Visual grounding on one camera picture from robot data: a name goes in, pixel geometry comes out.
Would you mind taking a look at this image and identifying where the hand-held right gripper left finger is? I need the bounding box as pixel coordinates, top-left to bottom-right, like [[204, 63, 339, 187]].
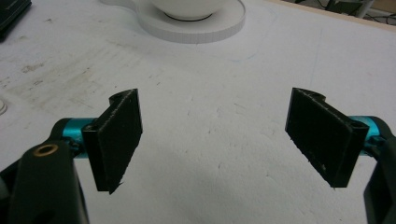
[[81, 88, 144, 195]]

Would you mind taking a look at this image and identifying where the white round base board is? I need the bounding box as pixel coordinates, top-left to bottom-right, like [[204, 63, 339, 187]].
[[100, 0, 247, 45]]

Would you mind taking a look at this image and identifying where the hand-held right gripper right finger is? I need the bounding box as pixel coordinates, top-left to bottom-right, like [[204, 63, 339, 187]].
[[284, 87, 370, 189]]

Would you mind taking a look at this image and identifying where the white round cup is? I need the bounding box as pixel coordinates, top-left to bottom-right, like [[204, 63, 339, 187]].
[[149, 0, 232, 21]]

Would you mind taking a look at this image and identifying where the black flat device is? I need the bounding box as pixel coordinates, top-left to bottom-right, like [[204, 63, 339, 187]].
[[0, 0, 33, 43]]

